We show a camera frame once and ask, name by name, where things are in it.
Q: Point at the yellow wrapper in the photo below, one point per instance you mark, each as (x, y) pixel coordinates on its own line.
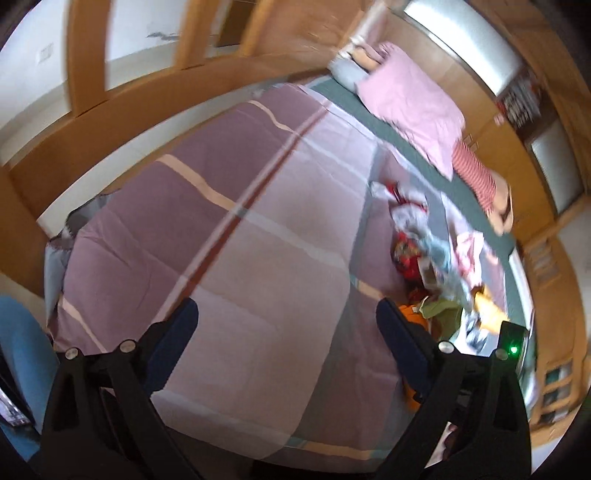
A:
(491, 309)

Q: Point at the row of books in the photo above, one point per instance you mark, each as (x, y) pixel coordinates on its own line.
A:
(519, 99)

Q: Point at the white red snack wrapper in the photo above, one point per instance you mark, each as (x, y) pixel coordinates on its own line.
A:
(401, 196)

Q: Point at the person's blue trouser leg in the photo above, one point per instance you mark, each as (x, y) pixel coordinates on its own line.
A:
(25, 350)

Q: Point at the striped purple blanket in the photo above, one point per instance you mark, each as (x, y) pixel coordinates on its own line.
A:
(258, 230)

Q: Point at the green wrapper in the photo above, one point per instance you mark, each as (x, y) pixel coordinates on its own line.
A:
(441, 311)

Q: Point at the light grey pillow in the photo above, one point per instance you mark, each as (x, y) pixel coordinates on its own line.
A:
(348, 74)

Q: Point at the wooden shelf unit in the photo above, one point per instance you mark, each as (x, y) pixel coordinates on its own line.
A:
(558, 387)

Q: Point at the light blue wrapper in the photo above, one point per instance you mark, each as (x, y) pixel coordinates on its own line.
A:
(438, 249)

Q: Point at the pink pillow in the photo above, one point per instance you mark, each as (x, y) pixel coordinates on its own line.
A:
(406, 106)

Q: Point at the orange plastic bag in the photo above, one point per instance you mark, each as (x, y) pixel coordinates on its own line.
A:
(411, 314)

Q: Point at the green bed mat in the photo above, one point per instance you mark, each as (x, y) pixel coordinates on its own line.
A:
(415, 152)

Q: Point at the pink wrapper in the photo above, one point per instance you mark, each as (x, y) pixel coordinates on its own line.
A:
(468, 251)

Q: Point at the wooden lattice partition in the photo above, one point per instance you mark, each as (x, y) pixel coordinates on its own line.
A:
(184, 32)

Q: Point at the bright window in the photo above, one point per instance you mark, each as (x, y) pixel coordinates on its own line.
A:
(556, 166)
(466, 41)

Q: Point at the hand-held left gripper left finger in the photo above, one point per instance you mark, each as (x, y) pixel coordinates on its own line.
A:
(173, 341)

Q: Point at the small plush toy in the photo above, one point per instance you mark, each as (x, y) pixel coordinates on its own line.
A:
(364, 55)

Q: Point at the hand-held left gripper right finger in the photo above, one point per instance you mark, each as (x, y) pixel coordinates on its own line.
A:
(401, 346)

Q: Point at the red striped pillow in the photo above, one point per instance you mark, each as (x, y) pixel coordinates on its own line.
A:
(480, 180)

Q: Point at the wooden bed frame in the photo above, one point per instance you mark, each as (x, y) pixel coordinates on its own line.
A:
(115, 120)

